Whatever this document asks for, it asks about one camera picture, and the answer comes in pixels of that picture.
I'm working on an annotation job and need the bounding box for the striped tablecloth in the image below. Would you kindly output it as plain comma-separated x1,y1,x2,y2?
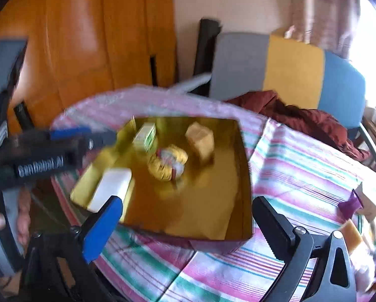
50,85,376,302

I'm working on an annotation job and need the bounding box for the yellow sponge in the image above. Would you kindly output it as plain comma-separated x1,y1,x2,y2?
339,219,364,255
185,122,214,162

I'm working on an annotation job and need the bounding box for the white rectangular box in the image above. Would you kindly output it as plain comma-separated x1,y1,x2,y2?
88,167,132,213

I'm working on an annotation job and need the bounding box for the green white small carton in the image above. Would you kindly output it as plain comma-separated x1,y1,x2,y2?
132,123,158,153

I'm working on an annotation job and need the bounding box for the yellow striped packet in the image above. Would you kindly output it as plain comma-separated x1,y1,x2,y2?
148,145,189,182

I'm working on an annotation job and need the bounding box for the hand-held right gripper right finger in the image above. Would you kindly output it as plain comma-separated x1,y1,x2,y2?
252,196,358,302

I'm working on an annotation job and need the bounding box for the grey yellow blue chair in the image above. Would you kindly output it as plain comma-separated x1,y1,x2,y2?
172,27,376,177

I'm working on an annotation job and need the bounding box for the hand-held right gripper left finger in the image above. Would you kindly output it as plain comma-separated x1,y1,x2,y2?
18,195,124,302

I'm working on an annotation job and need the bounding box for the pale curtain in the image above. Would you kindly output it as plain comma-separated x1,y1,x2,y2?
284,0,363,60

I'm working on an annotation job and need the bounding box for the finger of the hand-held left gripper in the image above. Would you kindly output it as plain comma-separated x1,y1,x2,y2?
46,126,94,142
78,130,118,155

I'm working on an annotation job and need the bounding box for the dark red jacket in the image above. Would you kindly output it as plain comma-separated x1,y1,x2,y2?
226,90,371,162

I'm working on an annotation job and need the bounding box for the black upright frame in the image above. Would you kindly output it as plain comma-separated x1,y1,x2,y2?
193,18,222,96

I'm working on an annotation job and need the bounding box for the wooden wardrobe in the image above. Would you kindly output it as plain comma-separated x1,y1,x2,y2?
0,0,179,133

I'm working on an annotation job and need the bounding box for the purple packet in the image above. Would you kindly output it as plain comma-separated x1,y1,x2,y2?
337,189,364,220

